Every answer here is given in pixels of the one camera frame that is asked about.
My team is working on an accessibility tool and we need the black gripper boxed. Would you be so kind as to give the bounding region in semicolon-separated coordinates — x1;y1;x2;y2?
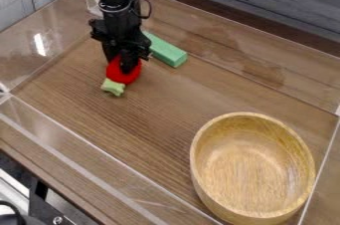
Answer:
90;6;152;74

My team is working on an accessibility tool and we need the red plush tomato green stem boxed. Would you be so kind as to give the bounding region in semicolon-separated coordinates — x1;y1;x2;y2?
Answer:
102;55;143;97

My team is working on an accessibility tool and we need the green rectangular block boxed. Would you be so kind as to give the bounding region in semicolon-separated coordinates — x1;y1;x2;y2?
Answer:
144;31;187;68

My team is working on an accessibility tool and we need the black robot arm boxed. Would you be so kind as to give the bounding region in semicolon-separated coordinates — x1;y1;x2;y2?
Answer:
90;0;152;75

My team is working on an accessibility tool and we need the wooden bowl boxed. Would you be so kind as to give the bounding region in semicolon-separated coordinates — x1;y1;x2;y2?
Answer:
190;112;316;225

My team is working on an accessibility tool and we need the clear acrylic enclosure wall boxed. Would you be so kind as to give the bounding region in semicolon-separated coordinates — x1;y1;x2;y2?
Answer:
0;83;216;225

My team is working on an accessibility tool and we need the black metal table frame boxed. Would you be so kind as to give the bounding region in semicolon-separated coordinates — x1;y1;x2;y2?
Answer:
0;150;91;225

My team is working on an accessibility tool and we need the black cable bottom left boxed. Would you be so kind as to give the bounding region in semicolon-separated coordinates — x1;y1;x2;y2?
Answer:
0;200;26;225

